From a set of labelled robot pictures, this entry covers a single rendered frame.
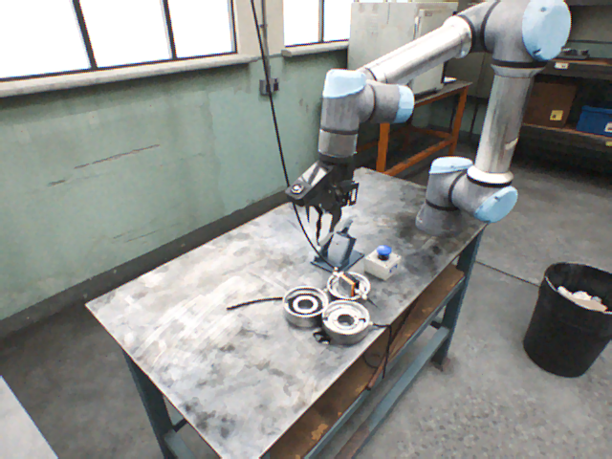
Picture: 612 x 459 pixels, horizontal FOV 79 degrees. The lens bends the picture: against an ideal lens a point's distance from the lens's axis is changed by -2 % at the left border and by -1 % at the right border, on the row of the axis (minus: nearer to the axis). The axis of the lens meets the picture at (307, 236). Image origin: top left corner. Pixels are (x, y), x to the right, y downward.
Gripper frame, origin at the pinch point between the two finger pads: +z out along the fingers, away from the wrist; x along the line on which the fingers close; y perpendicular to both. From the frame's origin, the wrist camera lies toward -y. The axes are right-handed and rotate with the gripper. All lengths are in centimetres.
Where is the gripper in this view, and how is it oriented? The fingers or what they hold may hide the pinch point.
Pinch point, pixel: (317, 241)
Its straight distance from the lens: 84.4
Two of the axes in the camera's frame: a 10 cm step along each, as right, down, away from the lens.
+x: -7.4, -3.7, 5.7
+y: 6.7, -2.8, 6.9
